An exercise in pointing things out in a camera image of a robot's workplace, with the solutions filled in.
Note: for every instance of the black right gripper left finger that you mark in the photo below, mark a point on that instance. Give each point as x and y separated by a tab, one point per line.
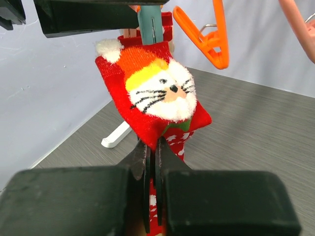
80	201

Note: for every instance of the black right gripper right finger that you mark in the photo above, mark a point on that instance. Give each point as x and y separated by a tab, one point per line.
220	203

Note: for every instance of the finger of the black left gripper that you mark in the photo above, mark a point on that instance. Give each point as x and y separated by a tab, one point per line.
59	18
11	13

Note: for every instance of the red christmas sock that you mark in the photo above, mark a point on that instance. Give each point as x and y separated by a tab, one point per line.
156	96

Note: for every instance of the pink round clip hanger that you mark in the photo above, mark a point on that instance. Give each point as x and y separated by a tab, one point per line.
303	29

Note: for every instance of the pink clothes clip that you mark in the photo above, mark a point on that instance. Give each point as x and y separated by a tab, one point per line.
129	33

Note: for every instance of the white metal clothes rack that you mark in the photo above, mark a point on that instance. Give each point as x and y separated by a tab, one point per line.
116	136

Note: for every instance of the teal clothes clip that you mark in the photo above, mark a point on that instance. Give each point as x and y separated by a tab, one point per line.
150	24

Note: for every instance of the orange clothes clip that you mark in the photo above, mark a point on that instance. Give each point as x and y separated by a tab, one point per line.
211	39

